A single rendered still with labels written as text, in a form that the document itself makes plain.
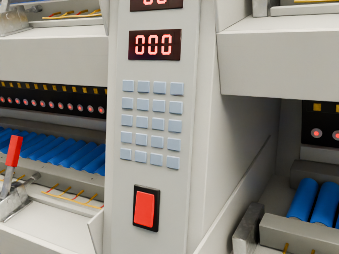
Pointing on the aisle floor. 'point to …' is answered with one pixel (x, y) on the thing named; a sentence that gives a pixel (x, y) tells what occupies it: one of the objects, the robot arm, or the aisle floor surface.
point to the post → (203, 133)
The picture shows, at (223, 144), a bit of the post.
